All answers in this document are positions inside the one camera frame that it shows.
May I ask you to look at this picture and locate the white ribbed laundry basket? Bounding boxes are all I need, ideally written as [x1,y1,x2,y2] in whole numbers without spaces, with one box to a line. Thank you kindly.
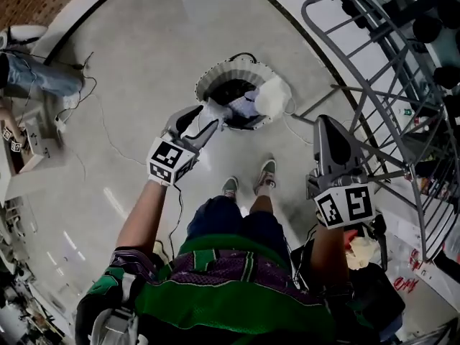
[195,60,277,132]

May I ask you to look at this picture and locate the grey harness strap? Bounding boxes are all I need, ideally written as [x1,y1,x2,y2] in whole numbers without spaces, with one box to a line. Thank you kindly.
[89,307,139,345]

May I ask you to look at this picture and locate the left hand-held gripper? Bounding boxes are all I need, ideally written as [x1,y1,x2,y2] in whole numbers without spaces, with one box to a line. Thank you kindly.
[146,105,220,186]

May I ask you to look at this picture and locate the person's left shoe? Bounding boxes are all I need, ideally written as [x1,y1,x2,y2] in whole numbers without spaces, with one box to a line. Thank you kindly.
[221,177,240,203]

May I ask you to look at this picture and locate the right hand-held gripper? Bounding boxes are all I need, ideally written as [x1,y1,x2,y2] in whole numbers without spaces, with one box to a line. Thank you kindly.
[305,115,377,229]

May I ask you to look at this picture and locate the yellow crumpled cloth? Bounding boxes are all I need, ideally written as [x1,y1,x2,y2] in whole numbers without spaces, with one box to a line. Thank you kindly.
[344,234,378,270]

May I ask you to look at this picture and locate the green purple mesh jersey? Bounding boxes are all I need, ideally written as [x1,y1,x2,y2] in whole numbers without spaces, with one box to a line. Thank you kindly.
[75,234,360,345]

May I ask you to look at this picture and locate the white open box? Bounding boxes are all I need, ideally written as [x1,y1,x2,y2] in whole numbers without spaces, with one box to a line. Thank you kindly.
[10,120,69,174]

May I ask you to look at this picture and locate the pile of red white packets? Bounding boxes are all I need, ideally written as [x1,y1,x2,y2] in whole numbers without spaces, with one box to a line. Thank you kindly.
[393,246,432,294]

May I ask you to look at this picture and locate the cream printed T-shirt clothes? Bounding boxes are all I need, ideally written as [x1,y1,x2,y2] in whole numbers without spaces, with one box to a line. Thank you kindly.
[254,75,293,119]

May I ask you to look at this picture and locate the person's left forearm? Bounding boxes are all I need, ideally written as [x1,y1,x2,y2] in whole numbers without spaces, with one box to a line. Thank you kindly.
[115,181,170,251]

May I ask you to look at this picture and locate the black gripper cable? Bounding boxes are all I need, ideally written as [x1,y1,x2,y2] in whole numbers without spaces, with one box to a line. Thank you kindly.
[167,184,185,262]

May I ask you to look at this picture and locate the light blue shirt clothes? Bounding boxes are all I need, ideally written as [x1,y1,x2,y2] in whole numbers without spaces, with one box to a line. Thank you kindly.
[229,88,262,116]

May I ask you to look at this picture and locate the person's shoe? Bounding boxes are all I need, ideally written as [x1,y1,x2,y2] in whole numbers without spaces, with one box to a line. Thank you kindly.
[253,158,277,196]
[221,177,240,203]

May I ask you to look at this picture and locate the red flat box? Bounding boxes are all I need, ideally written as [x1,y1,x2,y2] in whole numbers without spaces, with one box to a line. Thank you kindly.
[343,228,360,251]

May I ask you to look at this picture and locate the grey metal drying rack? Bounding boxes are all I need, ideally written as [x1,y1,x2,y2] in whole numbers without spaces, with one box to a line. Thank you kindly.
[300,0,460,264]

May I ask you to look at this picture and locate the person's right forearm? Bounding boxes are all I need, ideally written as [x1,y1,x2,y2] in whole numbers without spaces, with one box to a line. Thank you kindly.
[309,224,351,290]

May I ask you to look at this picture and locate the dark blue shorts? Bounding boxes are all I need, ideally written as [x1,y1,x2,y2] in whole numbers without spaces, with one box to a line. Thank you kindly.
[186,195,287,251]

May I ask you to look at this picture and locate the person's right shoe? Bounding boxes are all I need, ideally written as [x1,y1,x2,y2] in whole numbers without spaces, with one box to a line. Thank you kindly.
[253,158,277,196]

